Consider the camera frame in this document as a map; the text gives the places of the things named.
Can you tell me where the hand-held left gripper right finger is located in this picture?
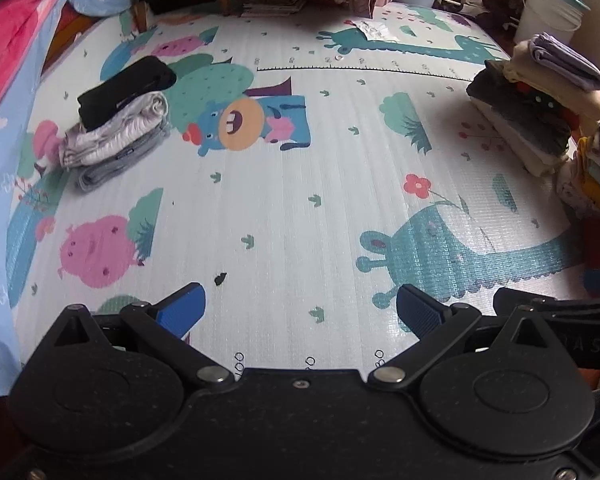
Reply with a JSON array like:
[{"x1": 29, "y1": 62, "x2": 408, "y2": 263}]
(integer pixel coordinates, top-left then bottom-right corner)
[{"x1": 367, "y1": 284, "x2": 556, "y2": 393}]

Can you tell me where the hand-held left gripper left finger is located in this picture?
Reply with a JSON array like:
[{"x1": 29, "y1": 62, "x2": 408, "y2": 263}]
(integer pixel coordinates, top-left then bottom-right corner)
[{"x1": 54, "y1": 282, "x2": 236, "y2": 391}]

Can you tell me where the white floral cloth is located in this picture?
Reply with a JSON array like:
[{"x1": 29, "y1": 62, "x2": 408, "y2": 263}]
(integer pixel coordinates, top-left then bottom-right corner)
[{"x1": 555, "y1": 159, "x2": 600, "y2": 222}]

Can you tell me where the cartoon printed play mat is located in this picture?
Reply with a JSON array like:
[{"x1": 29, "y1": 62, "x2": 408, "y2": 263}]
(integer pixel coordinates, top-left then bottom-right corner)
[{"x1": 5, "y1": 2, "x2": 600, "y2": 378}]

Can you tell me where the dark grey garment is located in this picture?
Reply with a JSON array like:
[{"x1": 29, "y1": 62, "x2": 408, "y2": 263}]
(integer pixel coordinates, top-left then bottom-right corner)
[{"x1": 466, "y1": 66, "x2": 575, "y2": 157}]

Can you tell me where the white grey knit garment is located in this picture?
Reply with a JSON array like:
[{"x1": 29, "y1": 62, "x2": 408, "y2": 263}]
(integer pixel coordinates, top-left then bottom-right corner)
[{"x1": 58, "y1": 92, "x2": 172, "y2": 171}]

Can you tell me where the black garment with coloured dots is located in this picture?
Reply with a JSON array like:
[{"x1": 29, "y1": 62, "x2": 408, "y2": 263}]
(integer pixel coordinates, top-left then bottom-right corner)
[{"x1": 516, "y1": 80, "x2": 563, "y2": 112}]

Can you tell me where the purple cloth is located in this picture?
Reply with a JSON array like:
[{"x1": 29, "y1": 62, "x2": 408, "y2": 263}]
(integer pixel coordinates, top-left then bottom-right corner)
[{"x1": 528, "y1": 32, "x2": 600, "y2": 92}]

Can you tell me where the white bucket with teal rim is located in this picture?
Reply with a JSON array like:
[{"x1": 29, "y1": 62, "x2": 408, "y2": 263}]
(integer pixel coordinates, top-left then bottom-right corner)
[{"x1": 513, "y1": 0, "x2": 592, "y2": 47}]

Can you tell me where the white paper sheet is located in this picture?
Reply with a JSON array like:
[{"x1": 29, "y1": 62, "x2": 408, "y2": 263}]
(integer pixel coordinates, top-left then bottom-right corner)
[{"x1": 346, "y1": 17, "x2": 407, "y2": 44}]

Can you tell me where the white object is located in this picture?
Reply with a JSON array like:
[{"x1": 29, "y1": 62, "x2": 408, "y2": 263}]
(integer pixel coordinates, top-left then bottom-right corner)
[{"x1": 434, "y1": 0, "x2": 487, "y2": 17}]

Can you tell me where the blue pillow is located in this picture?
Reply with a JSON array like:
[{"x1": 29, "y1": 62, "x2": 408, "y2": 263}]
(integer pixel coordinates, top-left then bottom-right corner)
[{"x1": 71, "y1": 0, "x2": 132, "y2": 20}]

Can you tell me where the pink fleece blanket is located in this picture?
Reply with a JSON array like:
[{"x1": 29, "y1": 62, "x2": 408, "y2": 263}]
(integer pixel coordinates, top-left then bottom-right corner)
[{"x1": 0, "y1": 0, "x2": 127, "y2": 133}]

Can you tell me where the grey corduroy garment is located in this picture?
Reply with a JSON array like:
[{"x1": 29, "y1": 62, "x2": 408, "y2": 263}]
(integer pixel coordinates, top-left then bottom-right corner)
[{"x1": 74, "y1": 125, "x2": 174, "y2": 196}]

